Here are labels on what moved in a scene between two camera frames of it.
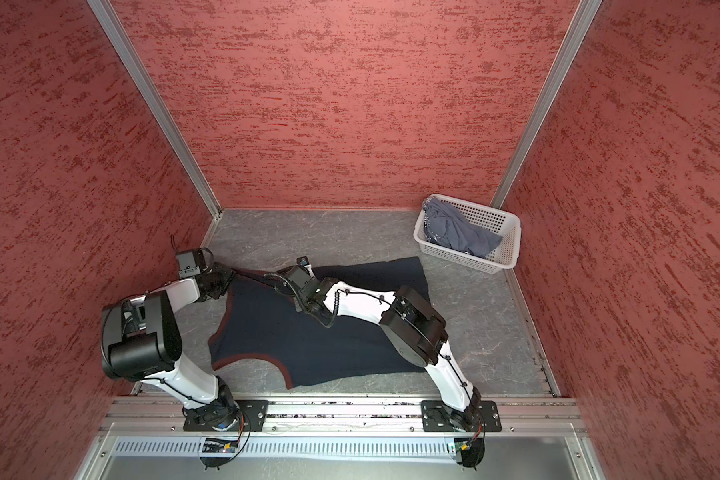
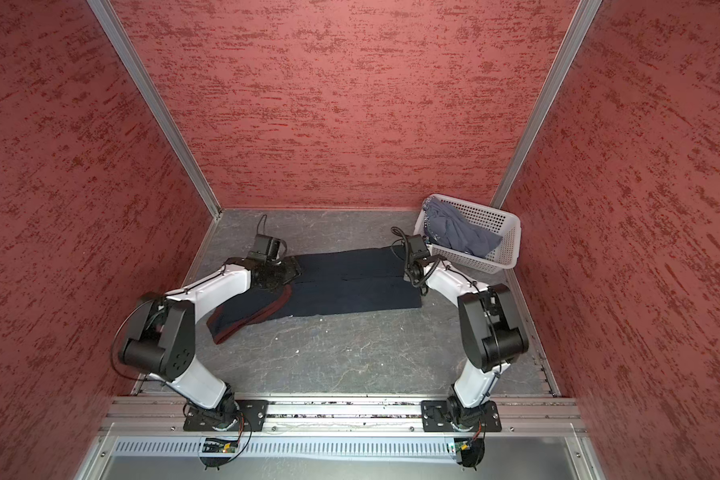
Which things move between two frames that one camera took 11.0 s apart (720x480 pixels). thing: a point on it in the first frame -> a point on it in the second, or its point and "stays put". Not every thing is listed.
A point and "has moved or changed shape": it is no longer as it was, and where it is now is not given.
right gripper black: x=304 y=306 -> x=410 y=274
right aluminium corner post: x=576 y=32 stays put
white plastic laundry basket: x=503 y=224 stays put
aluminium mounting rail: x=159 y=415 stays put
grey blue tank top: x=446 y=227 stays put
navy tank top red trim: x=261 y=321 has moved or changed shape
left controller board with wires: x=218 y=452 stays put
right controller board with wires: x=470 y=451 stays put
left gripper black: x=228 y=275 -> x=293 y=272
